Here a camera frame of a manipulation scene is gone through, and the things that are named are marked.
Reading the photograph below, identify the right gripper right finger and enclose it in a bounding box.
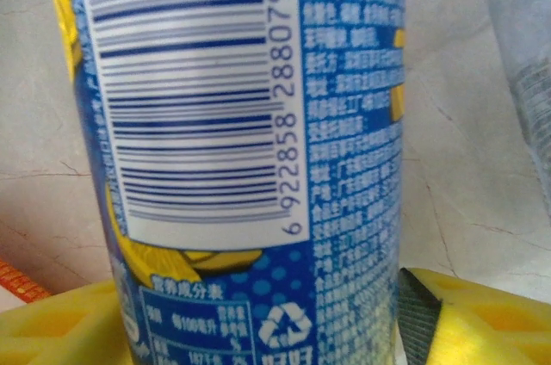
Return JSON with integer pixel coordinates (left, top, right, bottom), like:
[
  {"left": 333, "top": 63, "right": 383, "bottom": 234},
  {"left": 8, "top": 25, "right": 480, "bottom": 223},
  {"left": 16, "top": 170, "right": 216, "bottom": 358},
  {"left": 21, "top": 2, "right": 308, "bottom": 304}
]
[{"left": 395, "top": 266, "right": 551, "bottom": 365}]

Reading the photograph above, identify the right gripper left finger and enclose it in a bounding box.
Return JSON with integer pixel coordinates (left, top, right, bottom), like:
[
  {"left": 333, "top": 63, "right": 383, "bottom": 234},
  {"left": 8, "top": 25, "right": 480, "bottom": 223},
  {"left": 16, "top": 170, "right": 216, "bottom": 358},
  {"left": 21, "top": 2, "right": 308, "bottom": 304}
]
[{"left": 0, "top": 276, "right": 130, "bottom": 365}]

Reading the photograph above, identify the orange label bottle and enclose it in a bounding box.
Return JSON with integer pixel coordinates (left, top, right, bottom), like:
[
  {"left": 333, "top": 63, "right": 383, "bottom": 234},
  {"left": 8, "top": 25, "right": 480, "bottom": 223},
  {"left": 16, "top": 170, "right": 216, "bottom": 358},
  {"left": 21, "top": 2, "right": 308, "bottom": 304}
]
[{"left": 0, "top": 257, "right": 52, "bottom": 302}]

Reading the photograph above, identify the clear bottle blue cap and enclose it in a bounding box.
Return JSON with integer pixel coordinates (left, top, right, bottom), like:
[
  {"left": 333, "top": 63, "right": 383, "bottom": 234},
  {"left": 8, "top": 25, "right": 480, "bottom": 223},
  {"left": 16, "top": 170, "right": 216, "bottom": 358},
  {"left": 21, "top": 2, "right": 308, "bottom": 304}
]
[{"left": 484, "top": 0, "right": 551, "bottom": 194}]

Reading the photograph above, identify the blue yellow label bottle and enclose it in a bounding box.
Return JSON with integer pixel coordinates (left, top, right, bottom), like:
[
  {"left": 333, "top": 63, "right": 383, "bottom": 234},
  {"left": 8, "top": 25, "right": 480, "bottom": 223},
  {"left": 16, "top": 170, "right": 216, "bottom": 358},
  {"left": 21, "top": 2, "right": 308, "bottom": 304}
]
[{"left": 45, "top": 0, "right": 408, "bottom": 365}]

